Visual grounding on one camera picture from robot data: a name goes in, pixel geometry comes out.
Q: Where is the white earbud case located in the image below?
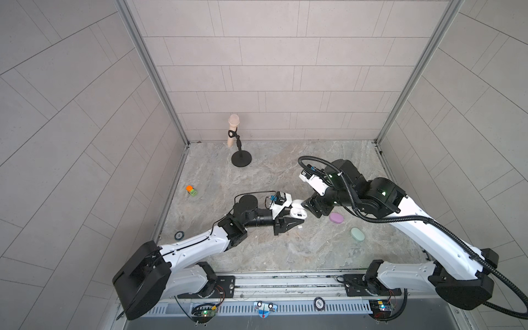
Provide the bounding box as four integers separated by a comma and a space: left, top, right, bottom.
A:
290, 199, 307, 219

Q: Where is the purple earbud case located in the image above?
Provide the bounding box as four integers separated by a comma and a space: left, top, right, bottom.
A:
328, 213, 345, 224

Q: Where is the mint green earbud case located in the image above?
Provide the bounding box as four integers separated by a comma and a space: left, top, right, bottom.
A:
350, 228, 366, 242

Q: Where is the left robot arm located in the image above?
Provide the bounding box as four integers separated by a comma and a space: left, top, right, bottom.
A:
112, 192, 307, 320

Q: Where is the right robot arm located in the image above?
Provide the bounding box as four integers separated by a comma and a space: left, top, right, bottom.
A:
298, 156, 499, 310

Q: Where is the black microphone stand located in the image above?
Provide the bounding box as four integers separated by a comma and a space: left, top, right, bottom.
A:
228, 129, 252, 168

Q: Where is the blue white clip gadget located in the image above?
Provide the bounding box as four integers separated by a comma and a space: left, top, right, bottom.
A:
253, 301, 278, 318

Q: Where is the small black round disc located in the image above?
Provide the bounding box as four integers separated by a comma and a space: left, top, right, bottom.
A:
313, 297, 326, 312

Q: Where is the orange green small toy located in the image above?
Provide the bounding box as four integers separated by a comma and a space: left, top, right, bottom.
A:
186, 185, 197, 196

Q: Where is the beige microphone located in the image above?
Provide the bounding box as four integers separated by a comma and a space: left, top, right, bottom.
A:
227, 114, 240, 148

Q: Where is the left green circuit board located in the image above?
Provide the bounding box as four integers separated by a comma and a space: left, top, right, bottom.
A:
191, 303, 218, 323

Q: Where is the green circuit board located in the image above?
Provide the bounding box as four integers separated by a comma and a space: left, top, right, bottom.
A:
368, 300, 393, 320
191, 303, 218, 323

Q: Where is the right green circuit board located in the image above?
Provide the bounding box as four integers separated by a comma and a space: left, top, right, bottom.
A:
368, 300, 393, 320

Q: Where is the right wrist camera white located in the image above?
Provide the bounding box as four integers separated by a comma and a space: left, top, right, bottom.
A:
299, 166, 331, 196

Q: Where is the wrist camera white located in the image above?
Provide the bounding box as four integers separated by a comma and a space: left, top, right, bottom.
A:
269, 191, 292, 219
299, 166, 331, 196

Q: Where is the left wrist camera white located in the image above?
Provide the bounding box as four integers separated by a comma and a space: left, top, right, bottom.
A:
269, 191, 292, 219

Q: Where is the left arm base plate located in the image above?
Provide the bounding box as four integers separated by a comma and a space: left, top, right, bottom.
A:
193, 276, 235, 299

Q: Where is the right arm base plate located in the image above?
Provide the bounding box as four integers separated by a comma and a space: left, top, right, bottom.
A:
338, 274, 402, 297

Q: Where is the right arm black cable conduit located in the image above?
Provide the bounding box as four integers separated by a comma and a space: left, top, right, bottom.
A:
298, 155, 528, 320

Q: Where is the aluminium front rail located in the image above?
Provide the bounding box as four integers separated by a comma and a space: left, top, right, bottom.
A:
112, 262, 437, 309

